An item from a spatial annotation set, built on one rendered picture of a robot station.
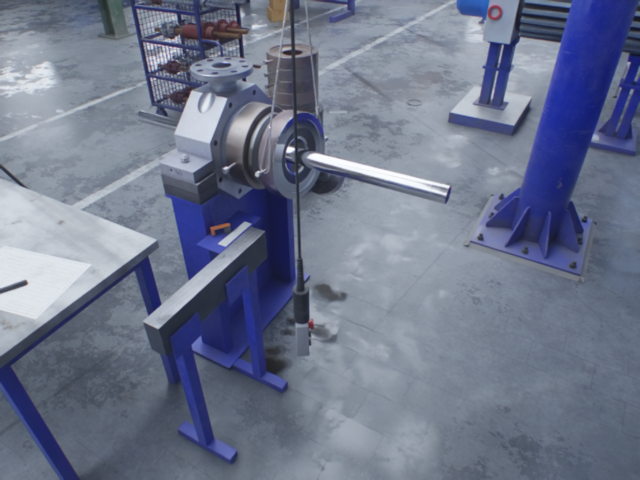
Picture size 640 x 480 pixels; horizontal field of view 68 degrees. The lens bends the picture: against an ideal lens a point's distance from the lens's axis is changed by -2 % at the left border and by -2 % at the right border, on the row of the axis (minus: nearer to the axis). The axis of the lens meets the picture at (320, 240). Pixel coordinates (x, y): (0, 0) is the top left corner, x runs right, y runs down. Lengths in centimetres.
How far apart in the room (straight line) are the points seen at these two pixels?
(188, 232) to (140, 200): 189
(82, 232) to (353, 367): 145
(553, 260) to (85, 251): 278
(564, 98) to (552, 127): 19
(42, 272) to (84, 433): 88
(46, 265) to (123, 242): 29
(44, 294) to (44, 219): 52
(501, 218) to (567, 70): 110
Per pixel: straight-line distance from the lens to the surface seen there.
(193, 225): 216
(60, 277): 200
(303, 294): 130
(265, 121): 206
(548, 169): 335
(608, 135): 557
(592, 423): 272
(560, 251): 362
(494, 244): 350
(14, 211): 251
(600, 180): 477
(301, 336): 140
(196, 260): 229
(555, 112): 324
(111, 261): 200
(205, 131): 206
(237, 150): 203
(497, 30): 519
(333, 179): 231
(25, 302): 195
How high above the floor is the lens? 203
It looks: 37 degrees down
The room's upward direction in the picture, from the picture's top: straight up
